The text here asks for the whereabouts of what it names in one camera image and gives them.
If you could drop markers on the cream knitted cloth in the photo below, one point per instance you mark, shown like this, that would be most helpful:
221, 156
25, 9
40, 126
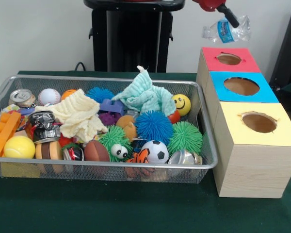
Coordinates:
77, 114

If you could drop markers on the clear mesh bin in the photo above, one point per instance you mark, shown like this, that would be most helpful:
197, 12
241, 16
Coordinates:
111, 175

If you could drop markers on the mint green cloth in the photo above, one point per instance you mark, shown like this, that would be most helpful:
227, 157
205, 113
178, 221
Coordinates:
145, 94

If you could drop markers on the crushed clear plastic bottle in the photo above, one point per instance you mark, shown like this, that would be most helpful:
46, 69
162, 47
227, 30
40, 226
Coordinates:
225, 31

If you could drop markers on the wooden box with three holes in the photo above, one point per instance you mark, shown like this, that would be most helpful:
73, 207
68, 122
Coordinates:
252, 170

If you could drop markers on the orange toy brick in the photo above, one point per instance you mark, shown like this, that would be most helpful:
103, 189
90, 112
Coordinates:
5, 131

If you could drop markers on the green furry googly-eyed toy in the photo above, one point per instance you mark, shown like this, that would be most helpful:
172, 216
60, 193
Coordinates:
114, 138

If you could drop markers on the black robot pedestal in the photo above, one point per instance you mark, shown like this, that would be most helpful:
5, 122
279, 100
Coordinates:
131, 43

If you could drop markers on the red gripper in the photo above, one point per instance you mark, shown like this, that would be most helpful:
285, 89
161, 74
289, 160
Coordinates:
208, 4

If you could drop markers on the yellow smiley ball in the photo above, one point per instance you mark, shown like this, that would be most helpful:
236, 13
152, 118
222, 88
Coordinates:
182, 104

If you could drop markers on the white baseball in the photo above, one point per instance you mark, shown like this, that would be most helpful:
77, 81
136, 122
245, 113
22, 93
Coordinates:
49, 96

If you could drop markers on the green spiky ball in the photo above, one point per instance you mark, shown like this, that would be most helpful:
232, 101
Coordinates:
185, 137

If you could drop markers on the yellow tennis ball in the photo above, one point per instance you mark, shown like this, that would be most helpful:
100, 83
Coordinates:
19, 147

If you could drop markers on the large blue spiky ball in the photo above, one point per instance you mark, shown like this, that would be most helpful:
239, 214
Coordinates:
154, 126

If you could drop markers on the small soccer ball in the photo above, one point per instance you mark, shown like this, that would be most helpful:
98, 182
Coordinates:
155, 151

